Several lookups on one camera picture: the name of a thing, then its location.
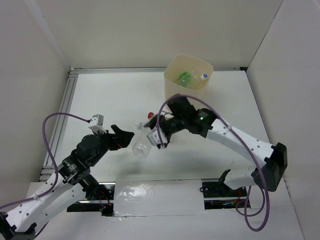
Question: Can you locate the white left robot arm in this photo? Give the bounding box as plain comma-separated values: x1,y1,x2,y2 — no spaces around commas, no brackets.
0,124,135,240

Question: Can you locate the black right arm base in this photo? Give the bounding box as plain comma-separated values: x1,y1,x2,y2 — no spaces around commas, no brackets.
199,169,247,210

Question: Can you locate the clear bottle white cap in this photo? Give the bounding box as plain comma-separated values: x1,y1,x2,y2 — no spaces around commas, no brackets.
190,70,208,91

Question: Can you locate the beige plastic bin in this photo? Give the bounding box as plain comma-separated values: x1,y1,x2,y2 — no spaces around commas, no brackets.
164,54,214,100

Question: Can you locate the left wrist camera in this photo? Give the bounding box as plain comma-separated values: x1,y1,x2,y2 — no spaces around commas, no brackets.
88,114,107,134

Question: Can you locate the green plastic bottle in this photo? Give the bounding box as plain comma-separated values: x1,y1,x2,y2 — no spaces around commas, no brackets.
175,71,192,88

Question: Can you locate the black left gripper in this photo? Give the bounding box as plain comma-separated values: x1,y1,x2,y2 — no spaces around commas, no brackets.
89,124,135,166

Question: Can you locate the aluminium frame rail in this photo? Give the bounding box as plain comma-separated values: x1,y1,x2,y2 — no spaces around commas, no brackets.
38,66,247,182

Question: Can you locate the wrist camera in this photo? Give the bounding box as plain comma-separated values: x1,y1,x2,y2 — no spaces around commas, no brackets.
146,128,168,149
88,114,107,134

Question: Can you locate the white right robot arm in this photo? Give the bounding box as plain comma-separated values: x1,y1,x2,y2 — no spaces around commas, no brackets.
143,94,288,196

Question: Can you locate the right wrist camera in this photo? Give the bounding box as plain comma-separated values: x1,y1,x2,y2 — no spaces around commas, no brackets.
146,128,168,149

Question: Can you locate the clear bottle red label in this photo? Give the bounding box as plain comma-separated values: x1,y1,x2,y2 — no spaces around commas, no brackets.
147,112,155,120

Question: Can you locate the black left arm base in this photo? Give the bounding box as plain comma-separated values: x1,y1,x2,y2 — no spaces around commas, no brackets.
66,174,116,217

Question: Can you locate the long clear plastic bottle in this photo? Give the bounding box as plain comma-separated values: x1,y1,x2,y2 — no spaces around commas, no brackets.
132,122,153,158

